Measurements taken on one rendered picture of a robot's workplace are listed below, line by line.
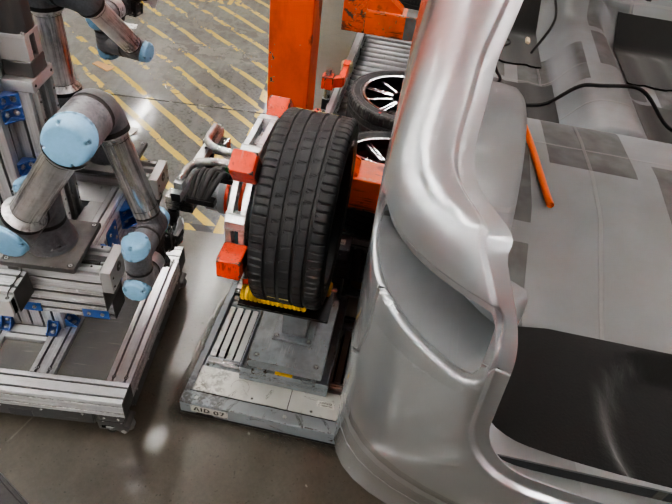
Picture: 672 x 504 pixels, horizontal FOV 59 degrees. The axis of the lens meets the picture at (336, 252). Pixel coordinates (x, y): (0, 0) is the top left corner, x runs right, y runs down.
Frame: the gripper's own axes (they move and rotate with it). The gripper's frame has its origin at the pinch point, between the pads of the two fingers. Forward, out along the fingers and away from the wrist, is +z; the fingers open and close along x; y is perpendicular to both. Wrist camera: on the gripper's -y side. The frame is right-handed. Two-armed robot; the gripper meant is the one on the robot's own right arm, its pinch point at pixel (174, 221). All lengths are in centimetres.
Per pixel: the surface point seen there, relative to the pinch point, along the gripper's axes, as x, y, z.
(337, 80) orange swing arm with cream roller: -36, -34, 187
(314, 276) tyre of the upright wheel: -49, 4, -19
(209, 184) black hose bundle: -12.9, 19.0, -2.1
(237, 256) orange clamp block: -25.2, 5.5, -17.3
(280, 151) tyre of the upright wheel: -33.5, 32.2, 1.6
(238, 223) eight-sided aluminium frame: -24.1, 13.4, -11.4
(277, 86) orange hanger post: -21, 20, 63
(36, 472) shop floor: 40, -83, -52
